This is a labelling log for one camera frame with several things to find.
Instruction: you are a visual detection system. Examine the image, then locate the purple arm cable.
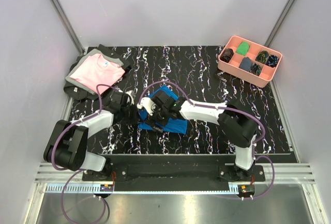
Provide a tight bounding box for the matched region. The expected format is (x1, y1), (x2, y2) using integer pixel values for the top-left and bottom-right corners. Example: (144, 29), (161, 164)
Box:
(51, 83), (122, 222)
(138, 81), (275, 200)

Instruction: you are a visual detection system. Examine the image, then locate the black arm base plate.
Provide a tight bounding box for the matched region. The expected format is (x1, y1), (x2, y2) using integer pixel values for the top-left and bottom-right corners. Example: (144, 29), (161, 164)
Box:
(82, 154), (266, 194)

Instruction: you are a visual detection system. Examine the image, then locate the dark blue patterned rolled tie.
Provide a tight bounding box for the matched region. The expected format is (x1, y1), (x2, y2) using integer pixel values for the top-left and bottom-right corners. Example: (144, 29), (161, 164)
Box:
(266, 55), (279, 68)

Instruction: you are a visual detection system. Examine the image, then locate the brown patterned rolled tie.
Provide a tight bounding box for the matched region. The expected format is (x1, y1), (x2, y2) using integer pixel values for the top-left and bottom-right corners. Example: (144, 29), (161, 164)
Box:
(221, 48), (234, 63)

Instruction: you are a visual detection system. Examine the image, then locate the blue yellow patterned rolled tie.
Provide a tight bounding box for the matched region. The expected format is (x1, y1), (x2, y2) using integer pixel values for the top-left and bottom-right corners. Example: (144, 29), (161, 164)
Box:
(255, 50), (269, 64)

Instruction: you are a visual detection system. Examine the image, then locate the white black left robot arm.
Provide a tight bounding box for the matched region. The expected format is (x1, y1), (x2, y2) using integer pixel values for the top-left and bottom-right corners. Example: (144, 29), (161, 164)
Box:
(43, 91), (138, 181)

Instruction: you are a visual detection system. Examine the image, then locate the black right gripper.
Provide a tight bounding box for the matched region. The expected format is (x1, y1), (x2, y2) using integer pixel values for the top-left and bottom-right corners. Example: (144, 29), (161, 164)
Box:
(144, 103), (170, 133)

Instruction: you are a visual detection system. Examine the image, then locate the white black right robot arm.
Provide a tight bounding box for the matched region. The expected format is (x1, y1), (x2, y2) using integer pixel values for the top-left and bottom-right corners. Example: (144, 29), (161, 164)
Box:
(140, 91), (258, 181)

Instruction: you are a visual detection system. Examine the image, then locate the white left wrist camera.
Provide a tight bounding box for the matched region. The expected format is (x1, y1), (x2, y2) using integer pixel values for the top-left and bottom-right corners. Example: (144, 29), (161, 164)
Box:
(125, 90), (134, 105)

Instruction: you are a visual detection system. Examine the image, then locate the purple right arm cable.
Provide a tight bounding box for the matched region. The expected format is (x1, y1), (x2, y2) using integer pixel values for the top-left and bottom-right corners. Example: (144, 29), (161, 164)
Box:
(138, 81), (275, 200)

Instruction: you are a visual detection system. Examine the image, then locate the pink folded shirt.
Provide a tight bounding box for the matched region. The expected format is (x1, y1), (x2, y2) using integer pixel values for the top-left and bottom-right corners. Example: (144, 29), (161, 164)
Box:
(69, 54), (126, 93)

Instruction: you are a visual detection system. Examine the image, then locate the grey slotted cable duct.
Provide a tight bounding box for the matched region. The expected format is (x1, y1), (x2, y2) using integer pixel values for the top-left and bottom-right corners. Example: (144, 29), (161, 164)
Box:
(46, 183), (114, 193)

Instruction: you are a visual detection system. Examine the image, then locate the grey folded shirt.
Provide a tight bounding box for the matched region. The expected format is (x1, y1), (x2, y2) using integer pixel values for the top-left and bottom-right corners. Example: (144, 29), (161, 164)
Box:
(64, 49), (124, 93)

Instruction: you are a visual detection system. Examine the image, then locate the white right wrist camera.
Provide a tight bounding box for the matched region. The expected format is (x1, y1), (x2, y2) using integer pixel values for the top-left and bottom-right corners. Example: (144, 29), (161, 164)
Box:
(137, 97), (156, 115)

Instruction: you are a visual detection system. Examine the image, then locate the blue satin napkin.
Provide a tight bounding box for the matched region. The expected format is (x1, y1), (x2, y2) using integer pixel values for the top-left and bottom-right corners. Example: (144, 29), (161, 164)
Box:
(139, 86), (188, 135)

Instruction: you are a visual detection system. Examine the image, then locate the aluminium frame rail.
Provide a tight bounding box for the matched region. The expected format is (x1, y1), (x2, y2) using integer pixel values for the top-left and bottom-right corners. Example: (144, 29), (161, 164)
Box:
(50, 0), (85, 54)

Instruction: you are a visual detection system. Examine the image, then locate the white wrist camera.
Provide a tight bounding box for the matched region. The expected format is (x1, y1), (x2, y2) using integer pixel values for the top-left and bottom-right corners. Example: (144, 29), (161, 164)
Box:
(137, 97), (156, 115)
(125, 90), (134, 105)

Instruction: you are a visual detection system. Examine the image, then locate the green rolled cloth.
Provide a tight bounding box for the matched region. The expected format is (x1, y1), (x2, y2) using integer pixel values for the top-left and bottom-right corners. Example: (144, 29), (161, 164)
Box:
(236, 41), (250, 56)

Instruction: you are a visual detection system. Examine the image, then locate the grey rolled cloth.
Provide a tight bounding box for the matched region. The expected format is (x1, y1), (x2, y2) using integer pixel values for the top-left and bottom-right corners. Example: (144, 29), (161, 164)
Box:
(239, 57), (253, 71)

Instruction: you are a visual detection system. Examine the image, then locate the dark green patterned rolled tie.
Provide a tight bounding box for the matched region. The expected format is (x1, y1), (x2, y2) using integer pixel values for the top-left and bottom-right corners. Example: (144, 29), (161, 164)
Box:
(249, 63), (263, 76)

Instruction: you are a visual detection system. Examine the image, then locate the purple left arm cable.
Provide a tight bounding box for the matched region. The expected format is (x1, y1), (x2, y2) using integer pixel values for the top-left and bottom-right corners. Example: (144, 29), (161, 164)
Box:
(51, 83), (122, 222)

